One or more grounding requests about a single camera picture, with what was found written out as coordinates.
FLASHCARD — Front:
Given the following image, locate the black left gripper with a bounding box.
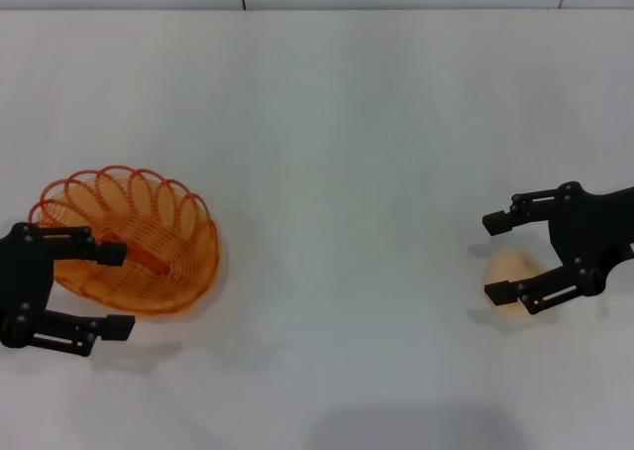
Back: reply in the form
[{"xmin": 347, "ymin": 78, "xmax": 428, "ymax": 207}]
[{"xmin": 0, "ymin": 221, "xmax": 136, "ymax": 360}]

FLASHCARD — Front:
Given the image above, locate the pale beige bread roll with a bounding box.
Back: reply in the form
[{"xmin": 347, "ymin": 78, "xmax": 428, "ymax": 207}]
[{"xmin": 482, "ymin": 248, "xmax": 561, "ymax": 322}]

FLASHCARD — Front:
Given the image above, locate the orange plastic wire-loop basket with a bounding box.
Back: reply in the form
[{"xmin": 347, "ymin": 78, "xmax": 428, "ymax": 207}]
[{"xmin": 30, "ymin": 163, "xmax": 222, "ymax": 317}]

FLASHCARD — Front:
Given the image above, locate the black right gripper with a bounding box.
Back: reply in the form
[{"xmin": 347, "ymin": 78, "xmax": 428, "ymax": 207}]
[{"xmin": 482, "ymin": 181, "xmax": 634, "ymax": 316}]

